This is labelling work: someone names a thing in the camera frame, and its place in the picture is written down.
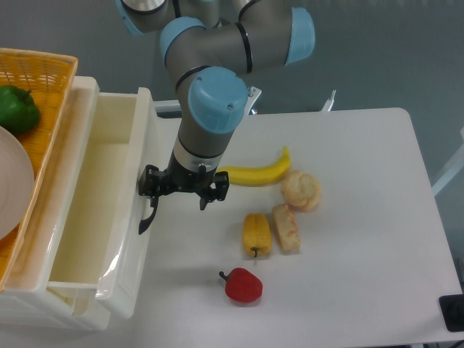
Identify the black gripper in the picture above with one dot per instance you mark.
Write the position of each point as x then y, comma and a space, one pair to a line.
210, 186

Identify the black device at table corner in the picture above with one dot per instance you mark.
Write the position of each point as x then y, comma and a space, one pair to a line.
452, 312

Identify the white drawer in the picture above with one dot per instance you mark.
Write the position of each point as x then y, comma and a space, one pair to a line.
123, 141

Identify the yellow bell pepper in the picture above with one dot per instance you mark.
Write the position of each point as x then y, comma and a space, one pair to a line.
256, 235

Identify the green bell pepper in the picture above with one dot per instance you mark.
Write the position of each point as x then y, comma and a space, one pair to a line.
19, 113

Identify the round bread bun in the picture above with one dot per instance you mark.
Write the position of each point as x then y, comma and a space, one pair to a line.
301, 190

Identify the red bell pepper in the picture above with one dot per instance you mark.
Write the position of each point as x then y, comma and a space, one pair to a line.
242, 286

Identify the yellow banana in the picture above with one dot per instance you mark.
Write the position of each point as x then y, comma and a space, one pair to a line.
260, 176

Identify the orange woven basket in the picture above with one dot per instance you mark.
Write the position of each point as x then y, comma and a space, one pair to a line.
50, 77

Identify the white drawer cabinet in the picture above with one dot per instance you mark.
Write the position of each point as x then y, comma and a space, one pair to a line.
32, 275

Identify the toast bread slice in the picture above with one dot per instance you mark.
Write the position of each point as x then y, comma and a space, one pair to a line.
286, 228

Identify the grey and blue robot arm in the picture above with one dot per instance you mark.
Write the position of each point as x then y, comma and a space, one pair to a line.
206, 61

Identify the black top drawer handle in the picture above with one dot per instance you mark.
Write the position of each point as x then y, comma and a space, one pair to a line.
146, 222

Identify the white round plate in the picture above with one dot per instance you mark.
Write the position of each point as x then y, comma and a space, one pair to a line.
17, 181

